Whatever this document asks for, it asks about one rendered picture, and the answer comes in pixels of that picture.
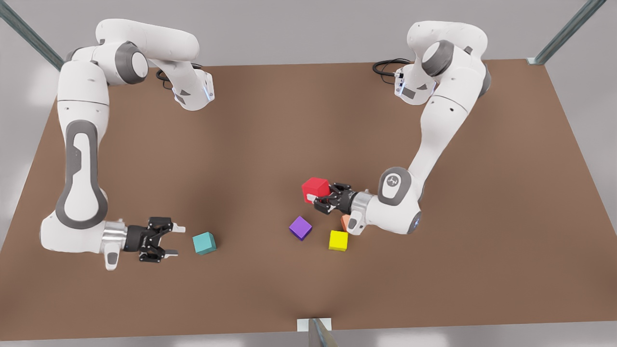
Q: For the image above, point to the purple wooden cube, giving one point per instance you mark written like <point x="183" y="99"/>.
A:
<point x="300" y="228"/>

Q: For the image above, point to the teal wooden cube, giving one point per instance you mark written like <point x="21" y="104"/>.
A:
<point x="204" y="243"/>

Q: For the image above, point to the orange wooden cube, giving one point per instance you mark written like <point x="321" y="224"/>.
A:
<point x="344" y="223"/>

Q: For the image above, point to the yellow wooden cube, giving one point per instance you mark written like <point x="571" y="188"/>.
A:
<point x="338" y="240"/>

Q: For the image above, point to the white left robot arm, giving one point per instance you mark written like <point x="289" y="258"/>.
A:
<point x="434" y="125"/>

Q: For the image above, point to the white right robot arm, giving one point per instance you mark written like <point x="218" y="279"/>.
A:
<point x="82" y="144"/>

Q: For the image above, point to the red wooden cube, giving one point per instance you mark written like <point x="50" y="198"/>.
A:
<point x="315" y="187"/>

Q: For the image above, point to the silver frame post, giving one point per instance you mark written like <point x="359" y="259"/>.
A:
<point x="318" y="332"/>
<point x="30" y="33"/>
<point x="569" y="30"/>

